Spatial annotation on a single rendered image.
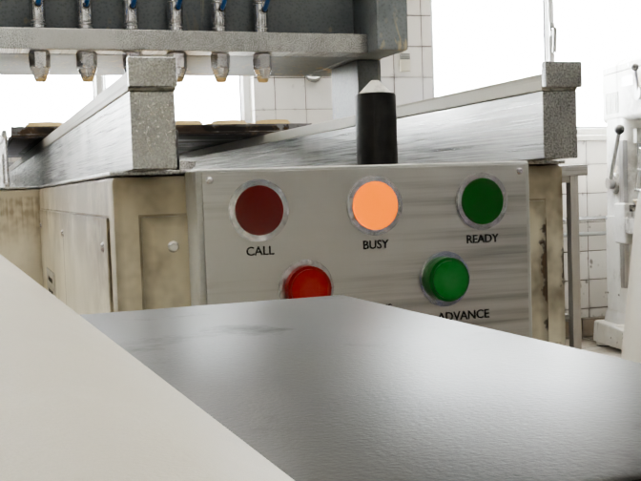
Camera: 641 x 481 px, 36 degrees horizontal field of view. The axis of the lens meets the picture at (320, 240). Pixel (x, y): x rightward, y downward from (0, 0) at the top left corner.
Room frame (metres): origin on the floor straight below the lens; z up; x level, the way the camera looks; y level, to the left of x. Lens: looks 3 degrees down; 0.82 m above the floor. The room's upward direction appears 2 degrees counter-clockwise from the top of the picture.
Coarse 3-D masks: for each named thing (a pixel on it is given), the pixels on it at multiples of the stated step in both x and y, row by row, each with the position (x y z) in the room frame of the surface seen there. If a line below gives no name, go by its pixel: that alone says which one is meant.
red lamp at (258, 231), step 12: (252, 192) 0.64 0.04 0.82; (264, 192) 0.64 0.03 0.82; (276, 192) 0.64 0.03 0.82; (240, 204) 0.63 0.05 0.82; (252, 204) 0.64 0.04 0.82; (264, 204) 0.64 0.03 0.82; (276, 204) 0.64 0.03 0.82; (240, 216) 0.63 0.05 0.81; (252, 216) 0.64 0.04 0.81; (264, 216) 0.64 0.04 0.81; (276, 216) 0.64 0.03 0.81; (252, 228) 0.64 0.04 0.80; (264, 228) 0.64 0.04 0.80
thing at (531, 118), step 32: (544, 64) 0.71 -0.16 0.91; (576, 64) 0.71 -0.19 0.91; (448, 96) 0.84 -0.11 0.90; (480, 96) 0.79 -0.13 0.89; (512, 96) 0.75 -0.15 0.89; (544, 96) 0.71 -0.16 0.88; (320, 128) 1.15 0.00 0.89; (352, 128) 1.06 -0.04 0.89; (416, 128) 0.91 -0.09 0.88; (448, 128) 0.85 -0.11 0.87; (480, 128) 0.80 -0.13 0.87; (512, 128) 0.75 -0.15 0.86; (544, 128) 0.71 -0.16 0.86; (576, 128) 0.72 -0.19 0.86; (224, 160) 1.59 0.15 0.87; (256, 160) 1.42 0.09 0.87; (288, 160) 1.27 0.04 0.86; (320, 160) 1.16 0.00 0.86; (352, 160) 1.06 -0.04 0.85; (416, 160) 0.91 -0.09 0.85; (448, 160) 0.85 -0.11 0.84; (480, 160) 0.80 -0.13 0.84; (512, 160) 0.75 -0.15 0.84
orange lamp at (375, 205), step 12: (360, 192) 0.66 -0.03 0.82; (372, 192) 0.66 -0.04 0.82; (384, 192) 0.67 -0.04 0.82; (360, 204) 0.66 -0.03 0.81; (372, 204) 0.66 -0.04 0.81; (384, 204) 0.67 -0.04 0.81; (396, 204) 0.67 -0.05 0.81; (360, 216) 0.66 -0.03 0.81; (372, 216) 0.66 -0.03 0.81; (384, 216) 0.67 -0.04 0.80; (372, 228) 0.66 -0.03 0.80
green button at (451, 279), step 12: (432, 264) 0.67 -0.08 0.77; (444, 264) 0.67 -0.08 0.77; (456, 264) 0.67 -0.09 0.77; (432, 276) 0.67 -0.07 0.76; (444, 276) 0.67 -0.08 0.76; (456, 276) 0.67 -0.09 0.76; (468, 276) 0.68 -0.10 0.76; (432, 288) 0.67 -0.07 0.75; (444, 288) 0.67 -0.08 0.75; (456, 288) 0.67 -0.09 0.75; (444, 300) 0.67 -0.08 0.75
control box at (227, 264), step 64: (192, 192) 0.64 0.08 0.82; (320, 192) 0.65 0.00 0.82; (448, 192) 0.68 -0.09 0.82; (512, 192) 0.70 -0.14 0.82; (192, 256) 0.65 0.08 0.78; (256, 256) 0.64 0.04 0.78; (320, 256) 0.65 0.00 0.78; (384, 256) 0.67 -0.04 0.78; (448, 256) 0.68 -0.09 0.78; (512, 256) 0.70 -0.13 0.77; (512, 320) 0.70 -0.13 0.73
